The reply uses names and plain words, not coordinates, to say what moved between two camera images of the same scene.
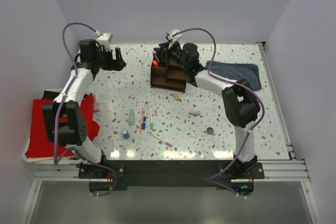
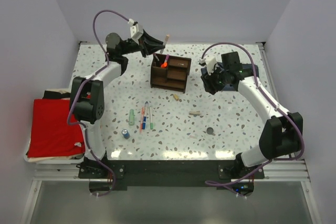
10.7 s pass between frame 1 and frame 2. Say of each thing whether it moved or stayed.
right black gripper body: moved
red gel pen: stayed
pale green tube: stayed
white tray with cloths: stayed
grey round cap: stayed
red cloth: stayed
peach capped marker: moved
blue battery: stayed
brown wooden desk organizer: stayed
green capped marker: stayed
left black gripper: moved
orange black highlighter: moved
